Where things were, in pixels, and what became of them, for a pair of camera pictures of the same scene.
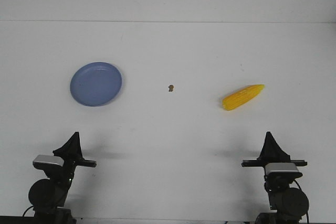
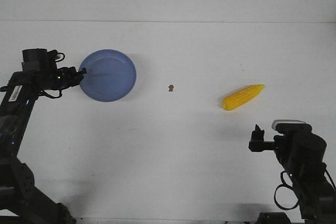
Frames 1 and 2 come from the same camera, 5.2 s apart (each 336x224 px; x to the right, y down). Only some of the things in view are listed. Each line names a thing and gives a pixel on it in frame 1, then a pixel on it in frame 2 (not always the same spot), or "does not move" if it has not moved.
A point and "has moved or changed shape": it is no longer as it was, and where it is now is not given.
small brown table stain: x=170 y=87 does not move
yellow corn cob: x=239 y=97 does not move
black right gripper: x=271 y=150 to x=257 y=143
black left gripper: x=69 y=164 to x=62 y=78
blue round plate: x=95 y=84 has moved or changed shape
